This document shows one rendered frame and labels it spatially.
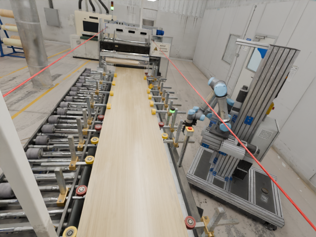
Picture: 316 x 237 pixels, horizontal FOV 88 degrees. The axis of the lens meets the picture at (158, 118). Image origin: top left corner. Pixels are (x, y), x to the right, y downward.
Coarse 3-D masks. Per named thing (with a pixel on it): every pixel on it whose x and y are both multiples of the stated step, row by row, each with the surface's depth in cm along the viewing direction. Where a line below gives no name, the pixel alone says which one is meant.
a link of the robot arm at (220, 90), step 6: (216, 84) 164; (222, 84) 158; (216, 90) 160; (222, 90) 159; (216, 96) 166; (222, 96) 162; (222, 102) 166; (222, 108) 169; (222, 114) 172; (228, 120) 173; (222, 126) 176; (228, 126) 174
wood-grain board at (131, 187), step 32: (128, 96) 279; (128, 128) 202; (96, 160) 153; (128, 160) 158; (160, 160) 164; (96, 192) 126; (128, 192) 130; (160, 192) 134; (96, 224) 108; (128, 224) 110; (160, 224) 113
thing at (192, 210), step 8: (152, 88) 379; (160, 120) 277; (168, 136) 230; (168, 144) 222; (176, 152) 206; (176, 160) 194; (176, 168) 185; (184, 176) 176; (184, 184) 167; (184, 192) 160; (184, 200) 158; (192, 200) 153; (192, 208) 147; (192, 216) 141; (200, 232) 131
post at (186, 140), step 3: (186, 138) 166; (189, 138) 166; (186, 141) 168; (183, 144) 172; (186, 144) 169; (183, 147) 172; (186, 147) 172; (183, 150) 174; (183, 153) 176; (180, 156) 181; (183, 156) 179; (180, 159) 181; (180, 162) 184; (177, 165) 188; (180, 165) 185
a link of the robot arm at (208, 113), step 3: (216, 99) 203; (213, 102) 205; (216, 102) 205; (210, 105) 208; (213, 105) 206; (207, 108) 211; (213, 108) 209; (207, 111) 210; (210, 111) 209; (204, 114) 214; (207, 114) 210; (210, 114) 209; (207, 117) 211; (210, 117) 212
